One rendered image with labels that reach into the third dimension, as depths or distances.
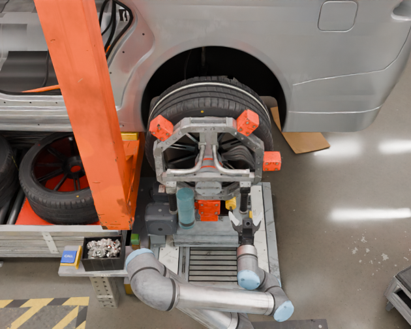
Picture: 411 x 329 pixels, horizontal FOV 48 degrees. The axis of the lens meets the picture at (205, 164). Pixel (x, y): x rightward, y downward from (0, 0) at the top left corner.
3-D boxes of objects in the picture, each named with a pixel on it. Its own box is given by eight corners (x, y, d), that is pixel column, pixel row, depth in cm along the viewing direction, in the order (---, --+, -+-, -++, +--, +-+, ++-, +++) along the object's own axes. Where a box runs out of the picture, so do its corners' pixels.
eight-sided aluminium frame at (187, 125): (258, 191, 255) (266, 116, 216) (259, 200, 251) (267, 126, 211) (160, 191, 257) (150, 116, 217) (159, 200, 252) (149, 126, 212)
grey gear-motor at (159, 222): (181, 199, 316) (178, 164, 291) (177, 251, 288) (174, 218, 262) (154, 199, 317) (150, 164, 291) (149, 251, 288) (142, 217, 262)
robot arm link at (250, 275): (248, 293, 196) (232, 284, 191) (246, 267, 205) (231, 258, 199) (265, 286, 191) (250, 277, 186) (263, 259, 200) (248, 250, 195)
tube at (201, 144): (206, 147, 223) (205, 131, 215) (205, 177, 210) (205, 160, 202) (169, 147, 223) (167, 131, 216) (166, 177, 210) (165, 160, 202)
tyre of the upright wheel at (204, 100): (137, 79, 233) (161, 168, 281) (131, 110, 217) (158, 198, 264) (269, 68, 227) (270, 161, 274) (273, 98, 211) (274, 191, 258)
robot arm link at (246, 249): (237, 252, 196) (259, 252, 196) (237, 243, 200) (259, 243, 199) (236, 264, 203) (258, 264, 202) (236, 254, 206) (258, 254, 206)
